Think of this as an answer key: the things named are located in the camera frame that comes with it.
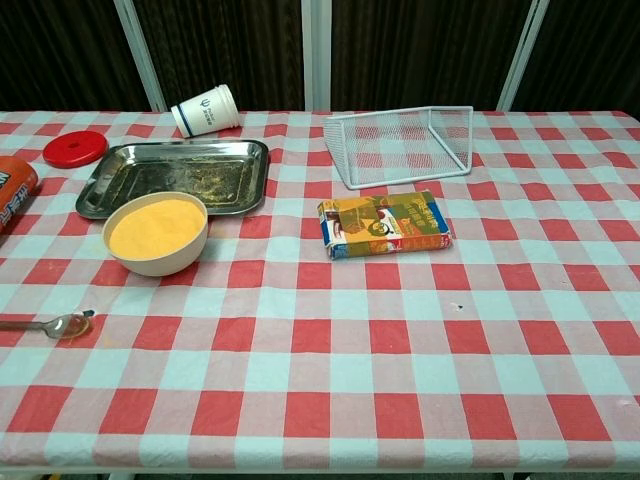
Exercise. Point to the colourful printed carton pack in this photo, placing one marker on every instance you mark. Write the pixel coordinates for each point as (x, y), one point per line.
(385, 225)

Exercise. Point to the red white checked tablecloth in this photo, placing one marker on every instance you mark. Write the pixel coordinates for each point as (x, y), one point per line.
(350, 350)

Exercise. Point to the stainless steel tray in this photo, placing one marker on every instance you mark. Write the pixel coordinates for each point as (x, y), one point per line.
(200, 170)

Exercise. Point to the metal spoon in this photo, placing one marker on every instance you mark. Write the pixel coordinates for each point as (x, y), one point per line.
(60, 326)

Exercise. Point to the white paper cup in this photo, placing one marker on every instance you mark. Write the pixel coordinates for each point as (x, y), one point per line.
(207, 112)

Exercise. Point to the dark ribbed partition panel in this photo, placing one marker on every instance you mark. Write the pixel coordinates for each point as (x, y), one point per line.
(590, 50)
(60, 50)
(225, 45)
(425, 50)

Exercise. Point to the white partition frame post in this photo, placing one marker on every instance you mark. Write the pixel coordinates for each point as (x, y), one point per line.
(522, 55)
(140, 55)
(316, 55)

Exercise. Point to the beige bowl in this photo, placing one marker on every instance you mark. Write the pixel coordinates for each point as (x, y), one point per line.
(160, 266)

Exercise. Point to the orange drink can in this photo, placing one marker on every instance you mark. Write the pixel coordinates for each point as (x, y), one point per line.
(15, 192)

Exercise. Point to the red round lid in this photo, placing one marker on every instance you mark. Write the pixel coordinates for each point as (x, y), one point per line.
(75, 147)

